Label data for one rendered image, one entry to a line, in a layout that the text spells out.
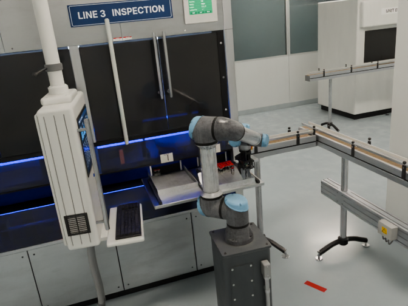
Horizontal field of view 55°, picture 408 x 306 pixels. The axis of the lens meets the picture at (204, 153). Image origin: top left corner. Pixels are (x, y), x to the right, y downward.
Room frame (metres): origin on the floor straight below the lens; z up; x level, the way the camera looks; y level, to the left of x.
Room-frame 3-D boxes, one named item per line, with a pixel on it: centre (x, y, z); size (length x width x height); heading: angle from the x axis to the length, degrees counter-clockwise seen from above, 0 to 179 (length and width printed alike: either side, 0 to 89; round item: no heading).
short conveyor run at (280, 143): (2.91, -0.54, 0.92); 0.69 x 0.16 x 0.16; 106
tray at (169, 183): (2.42, 0.23, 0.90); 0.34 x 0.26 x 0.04; 16
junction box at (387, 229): (2.19, -1.12, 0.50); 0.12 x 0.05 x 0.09; 16
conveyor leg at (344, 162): (2.72, -1.03, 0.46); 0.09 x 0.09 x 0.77; 16
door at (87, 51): (2.47, 0.44, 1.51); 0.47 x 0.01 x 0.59; 106
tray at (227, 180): (2.41, -0.13, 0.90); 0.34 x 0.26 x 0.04; 16
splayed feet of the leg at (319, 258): (2.72, -1.03, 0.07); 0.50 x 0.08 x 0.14; 106
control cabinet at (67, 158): (2.06, 0.72, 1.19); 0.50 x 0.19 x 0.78; 9
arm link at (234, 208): (1.80, -0.13, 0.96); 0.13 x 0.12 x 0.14; 60
